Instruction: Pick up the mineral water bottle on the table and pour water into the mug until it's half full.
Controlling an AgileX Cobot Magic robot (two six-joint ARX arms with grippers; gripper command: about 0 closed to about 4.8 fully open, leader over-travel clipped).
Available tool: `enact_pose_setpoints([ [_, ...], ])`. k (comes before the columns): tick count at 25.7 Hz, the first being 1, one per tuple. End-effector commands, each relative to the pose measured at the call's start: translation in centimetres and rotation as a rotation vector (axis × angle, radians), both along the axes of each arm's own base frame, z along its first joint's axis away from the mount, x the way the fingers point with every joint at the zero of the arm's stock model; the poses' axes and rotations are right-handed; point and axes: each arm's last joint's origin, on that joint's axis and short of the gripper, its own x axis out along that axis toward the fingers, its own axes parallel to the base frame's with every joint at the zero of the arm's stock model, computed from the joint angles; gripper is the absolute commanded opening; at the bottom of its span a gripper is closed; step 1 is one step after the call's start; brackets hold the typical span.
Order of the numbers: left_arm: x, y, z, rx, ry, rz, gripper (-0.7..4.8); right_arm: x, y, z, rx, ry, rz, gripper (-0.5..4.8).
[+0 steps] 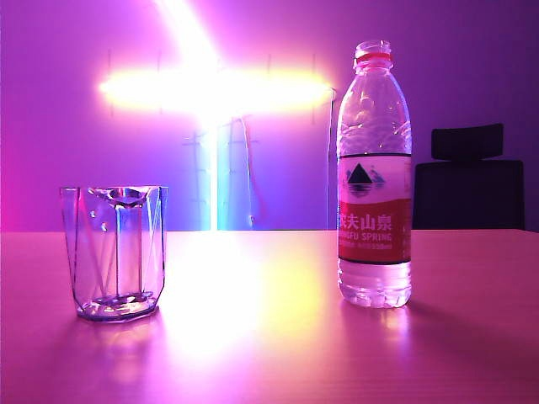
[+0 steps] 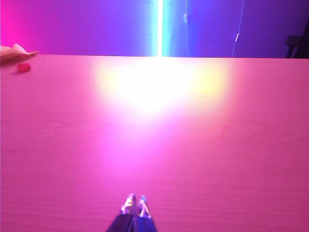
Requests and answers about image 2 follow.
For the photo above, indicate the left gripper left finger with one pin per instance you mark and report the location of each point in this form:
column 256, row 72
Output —
column 126, row 212

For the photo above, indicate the black office chair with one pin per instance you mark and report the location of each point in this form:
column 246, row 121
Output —
column 294, row 44

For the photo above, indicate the bright LED light strip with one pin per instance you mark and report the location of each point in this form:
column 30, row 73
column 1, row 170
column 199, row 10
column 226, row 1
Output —
column 159, row 26

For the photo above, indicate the crumpled white paper tissue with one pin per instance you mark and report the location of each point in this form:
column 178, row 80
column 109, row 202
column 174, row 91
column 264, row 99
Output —
column 14, row 51

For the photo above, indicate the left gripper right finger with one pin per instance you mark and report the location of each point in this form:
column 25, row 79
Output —
column 144, row 215

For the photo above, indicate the red bottle cap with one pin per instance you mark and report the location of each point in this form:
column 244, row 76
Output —
column 23, row 67

